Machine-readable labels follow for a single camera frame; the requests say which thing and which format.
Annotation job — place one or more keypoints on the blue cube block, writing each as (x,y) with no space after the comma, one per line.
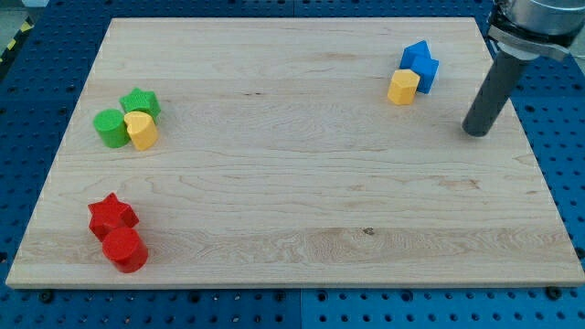
(426,69)

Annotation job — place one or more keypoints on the light wooden board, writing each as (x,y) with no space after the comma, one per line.
(281,162)

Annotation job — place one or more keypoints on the green star block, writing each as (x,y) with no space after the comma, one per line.
(141,100)

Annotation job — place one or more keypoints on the green cylinder block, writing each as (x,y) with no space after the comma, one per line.
(110,126)

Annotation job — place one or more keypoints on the yellow hexagon block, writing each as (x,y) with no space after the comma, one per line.
(403,86)

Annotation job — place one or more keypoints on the blue pentagon block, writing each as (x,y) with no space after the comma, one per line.
(419,49)

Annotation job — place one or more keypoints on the red star block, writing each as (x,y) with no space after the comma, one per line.
(110,214)

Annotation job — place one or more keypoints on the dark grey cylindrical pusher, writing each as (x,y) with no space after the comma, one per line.
(496,89)

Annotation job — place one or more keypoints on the red cylinder block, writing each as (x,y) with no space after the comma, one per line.
(125,249)

